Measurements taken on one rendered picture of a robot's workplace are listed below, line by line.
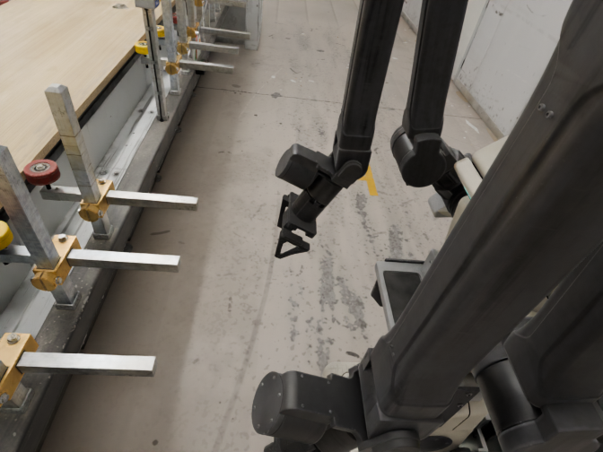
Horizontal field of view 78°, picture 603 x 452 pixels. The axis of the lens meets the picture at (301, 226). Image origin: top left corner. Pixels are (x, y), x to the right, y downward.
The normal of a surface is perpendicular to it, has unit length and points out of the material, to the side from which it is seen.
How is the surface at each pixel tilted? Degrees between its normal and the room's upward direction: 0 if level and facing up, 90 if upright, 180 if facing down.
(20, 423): 0
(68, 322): 0
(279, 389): 61
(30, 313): 0
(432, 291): 89
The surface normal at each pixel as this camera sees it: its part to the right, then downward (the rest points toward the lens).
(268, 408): -0.81, -0.41
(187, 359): 0.13, -0.72
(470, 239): -0.99, -0.09
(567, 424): -0.24, -0.69
